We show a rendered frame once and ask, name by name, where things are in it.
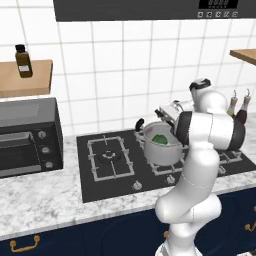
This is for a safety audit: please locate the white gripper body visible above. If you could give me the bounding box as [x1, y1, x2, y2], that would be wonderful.
[158, 101, 185, 125]

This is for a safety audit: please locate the green broccoli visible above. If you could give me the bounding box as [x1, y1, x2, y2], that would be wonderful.
[151, 133, 170, 146]

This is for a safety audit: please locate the grey hob knob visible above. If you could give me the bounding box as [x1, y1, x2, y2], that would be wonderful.
[132, 180, 143, 192]
[166, 174, 177, 186]

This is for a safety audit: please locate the green oil bottle with spout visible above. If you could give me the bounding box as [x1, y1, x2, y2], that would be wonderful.
[227, 89, 239, 118]

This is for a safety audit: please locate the black gas hob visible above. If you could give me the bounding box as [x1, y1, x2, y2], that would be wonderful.
[75, 127, 256, 204]

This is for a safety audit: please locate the dark grey range hood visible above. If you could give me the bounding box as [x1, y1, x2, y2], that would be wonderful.
[52, 0, 256, 23]

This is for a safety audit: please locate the black toaster oven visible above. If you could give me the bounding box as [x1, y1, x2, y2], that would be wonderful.
[0, 96, 65, 179]

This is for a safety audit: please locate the navy blue cupboard run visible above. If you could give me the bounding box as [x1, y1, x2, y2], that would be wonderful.
[0, 185, 256, 256]

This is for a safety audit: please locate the brown glass bottle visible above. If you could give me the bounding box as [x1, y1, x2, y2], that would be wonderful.
[14, 43, 34, 79]

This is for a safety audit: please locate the toaster oven glass door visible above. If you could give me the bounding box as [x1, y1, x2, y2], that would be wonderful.
[0, 131, 38, 172]

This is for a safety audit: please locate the grey pot with black handle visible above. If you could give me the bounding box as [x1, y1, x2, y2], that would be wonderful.
[134, 117, 185, 167]

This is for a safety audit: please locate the wooden wall shelf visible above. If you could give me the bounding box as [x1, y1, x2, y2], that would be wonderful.
[0, 59, 54, 99]
[229, 48, 256, 67]

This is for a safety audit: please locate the grey toaster oven door handle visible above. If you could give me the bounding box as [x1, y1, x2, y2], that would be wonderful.
[0, 132, 33, 144]

